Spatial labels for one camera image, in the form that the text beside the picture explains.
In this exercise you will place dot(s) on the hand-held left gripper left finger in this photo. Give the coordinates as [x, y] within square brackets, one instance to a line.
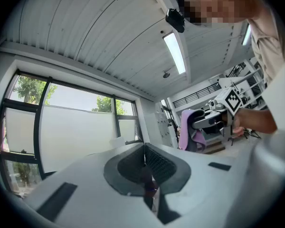
[85, 198]

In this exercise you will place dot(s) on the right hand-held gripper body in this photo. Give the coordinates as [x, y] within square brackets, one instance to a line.
[231, 101]

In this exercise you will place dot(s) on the round ceiling detector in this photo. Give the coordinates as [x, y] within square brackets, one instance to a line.
[166, 75]

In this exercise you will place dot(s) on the long ceiling light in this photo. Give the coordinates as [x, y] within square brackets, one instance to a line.
[246, 34]
[174, 52]

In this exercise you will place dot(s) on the white locker cabinet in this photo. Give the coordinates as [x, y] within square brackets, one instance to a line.
[165, 129]

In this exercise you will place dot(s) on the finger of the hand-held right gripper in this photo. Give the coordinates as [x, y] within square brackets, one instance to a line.
[202, 123]

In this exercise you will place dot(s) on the white open shelving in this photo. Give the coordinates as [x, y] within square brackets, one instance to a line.
[249, 84]

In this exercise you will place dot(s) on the purple cloth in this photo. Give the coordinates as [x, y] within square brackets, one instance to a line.
[185, 127]

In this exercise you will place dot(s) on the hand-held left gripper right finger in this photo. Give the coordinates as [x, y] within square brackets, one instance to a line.
[204, 186]

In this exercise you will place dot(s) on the black framed window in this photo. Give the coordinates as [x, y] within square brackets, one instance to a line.
[73, 127]

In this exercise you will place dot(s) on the person's head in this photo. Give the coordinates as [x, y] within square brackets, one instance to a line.
[216, 3]

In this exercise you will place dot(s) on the person's right hand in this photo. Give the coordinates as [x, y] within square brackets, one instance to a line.
[238, 130]

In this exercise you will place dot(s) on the black railing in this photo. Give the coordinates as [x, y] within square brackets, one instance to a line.
[197, 95]

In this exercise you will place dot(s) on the person's beige shirt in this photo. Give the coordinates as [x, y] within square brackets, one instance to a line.
[266, 44]

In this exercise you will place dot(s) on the black head-worn camera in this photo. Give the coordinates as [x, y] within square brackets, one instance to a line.
[174, 18]

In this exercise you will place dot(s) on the person's right forearm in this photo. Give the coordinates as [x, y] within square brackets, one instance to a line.
[256, 120]

